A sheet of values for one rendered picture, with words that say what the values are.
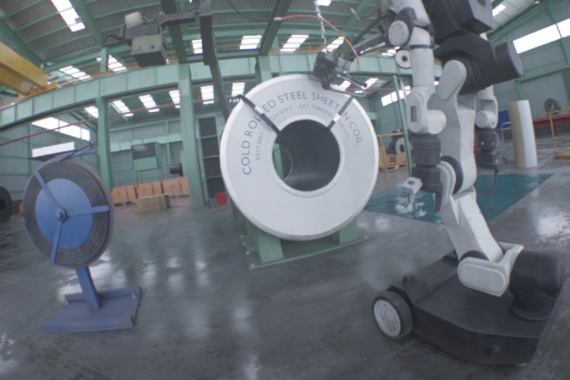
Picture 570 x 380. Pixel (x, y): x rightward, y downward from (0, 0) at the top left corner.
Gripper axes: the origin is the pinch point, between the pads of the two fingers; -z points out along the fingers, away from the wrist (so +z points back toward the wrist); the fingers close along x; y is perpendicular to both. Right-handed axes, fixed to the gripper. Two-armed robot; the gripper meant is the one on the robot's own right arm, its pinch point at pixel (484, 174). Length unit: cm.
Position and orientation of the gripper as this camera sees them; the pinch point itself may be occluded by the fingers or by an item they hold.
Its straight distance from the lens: 118.5
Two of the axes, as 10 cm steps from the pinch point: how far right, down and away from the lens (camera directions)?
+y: -9.3, 1.4, -3.3
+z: -0.8, -9.8, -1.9
